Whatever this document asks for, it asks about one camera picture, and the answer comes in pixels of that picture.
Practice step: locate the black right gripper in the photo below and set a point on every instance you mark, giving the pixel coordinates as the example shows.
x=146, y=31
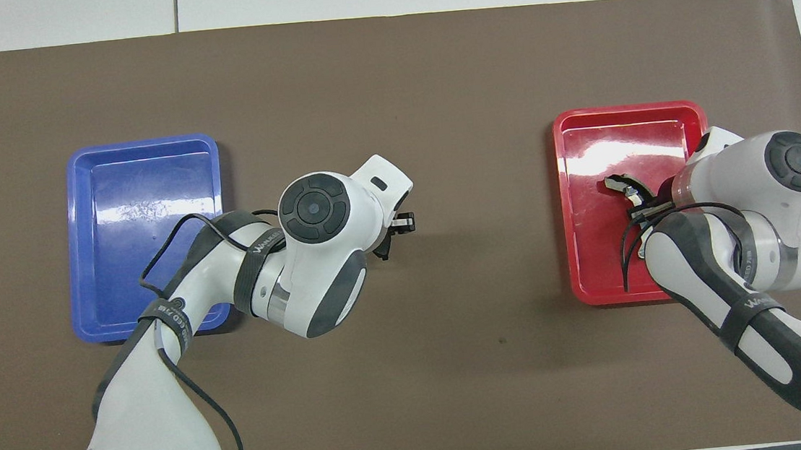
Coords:
x=654, y=210

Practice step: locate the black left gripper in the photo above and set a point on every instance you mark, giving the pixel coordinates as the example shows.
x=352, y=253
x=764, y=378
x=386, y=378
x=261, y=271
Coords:
x=404, y=222

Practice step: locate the curved brake shoe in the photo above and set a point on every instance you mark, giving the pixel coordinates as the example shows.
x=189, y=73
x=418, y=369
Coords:
x=618, y=181

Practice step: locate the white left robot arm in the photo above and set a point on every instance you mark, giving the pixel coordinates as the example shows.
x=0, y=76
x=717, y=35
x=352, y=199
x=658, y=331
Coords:
x=312, y=207

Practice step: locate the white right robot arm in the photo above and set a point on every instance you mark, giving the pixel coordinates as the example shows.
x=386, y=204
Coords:
x=794, y=161

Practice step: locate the red plastic tray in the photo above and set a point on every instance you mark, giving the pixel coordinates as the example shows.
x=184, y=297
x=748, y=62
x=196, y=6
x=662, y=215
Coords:
x=591, y=252

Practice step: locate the brown table mat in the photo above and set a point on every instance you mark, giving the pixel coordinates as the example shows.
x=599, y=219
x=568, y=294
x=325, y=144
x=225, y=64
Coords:
x=430, y=70

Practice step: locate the blue plastic tray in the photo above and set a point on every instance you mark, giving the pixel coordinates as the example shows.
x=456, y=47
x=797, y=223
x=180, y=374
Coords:
x=114, y=185

